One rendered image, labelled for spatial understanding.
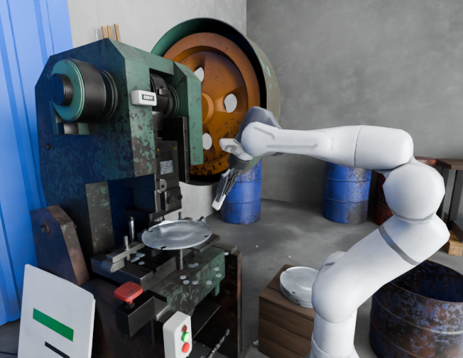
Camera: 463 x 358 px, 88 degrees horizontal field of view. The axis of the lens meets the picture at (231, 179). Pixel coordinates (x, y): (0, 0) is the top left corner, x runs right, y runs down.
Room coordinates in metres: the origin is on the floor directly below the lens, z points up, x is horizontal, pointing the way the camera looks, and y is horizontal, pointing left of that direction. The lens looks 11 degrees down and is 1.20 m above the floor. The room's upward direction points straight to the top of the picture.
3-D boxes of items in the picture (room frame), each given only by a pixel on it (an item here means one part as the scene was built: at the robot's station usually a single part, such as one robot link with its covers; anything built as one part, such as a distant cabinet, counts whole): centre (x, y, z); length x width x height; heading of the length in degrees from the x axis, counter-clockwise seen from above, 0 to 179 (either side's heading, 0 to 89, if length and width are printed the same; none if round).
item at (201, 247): (0.93, 0.19, 0.72); 0.25 x 0.14 x 0.14; 61
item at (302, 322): (1.17, -0.41, 0.18); 0.40 x 0.38 x 0.35; 56
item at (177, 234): (0.96, 0.23, 0.78); 0.29 x 0.29 x 0.01
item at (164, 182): (1.00, 0.31, 1.04); 0.17 x 0.15 x 0.30; 61
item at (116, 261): (0.87, 0.42, 0.76); 0.17 x 0.06 x 0.10; 151
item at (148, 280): (1.02, 0.34, 0.68); 0.45 x 0.30 x 0.06; 151
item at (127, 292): (0.62, 0.30, 0.72); 0.07 x 0.06 x 0.08; 61
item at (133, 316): (0.64, 0.29, 0.62); 0.10 x 0.06 x 0.20; 151
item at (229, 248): (1.32, 0.33, 0.45); 0.92 x 0.12 x 0.90; 61
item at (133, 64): (1.09, 0.47, 0.83); 0.79 x 0.43 x 1.34; 61
